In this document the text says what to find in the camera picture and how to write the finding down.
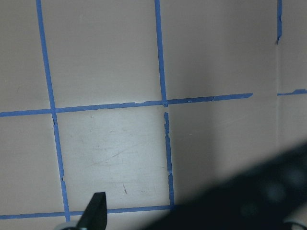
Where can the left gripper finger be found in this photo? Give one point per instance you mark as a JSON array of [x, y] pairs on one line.
[[95, 215]]

